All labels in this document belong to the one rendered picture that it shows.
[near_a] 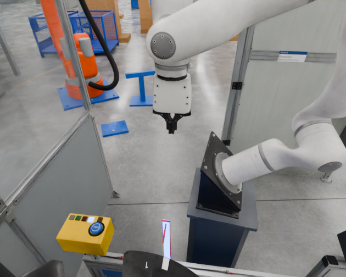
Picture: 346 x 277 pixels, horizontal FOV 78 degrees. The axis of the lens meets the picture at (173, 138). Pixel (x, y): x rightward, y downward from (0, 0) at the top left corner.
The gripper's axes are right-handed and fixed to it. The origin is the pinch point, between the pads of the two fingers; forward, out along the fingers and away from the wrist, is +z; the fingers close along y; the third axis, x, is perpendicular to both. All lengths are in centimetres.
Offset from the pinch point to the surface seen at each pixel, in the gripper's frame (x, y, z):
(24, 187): -6, 69, 44
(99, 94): -289, 167, 138
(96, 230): 15.1, 24.1, 34.9
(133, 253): 25.7, 7.3, 24.3
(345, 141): -117, -144, 83
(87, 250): 19, 27, 42
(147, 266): 27.9, 3.0, 25.3
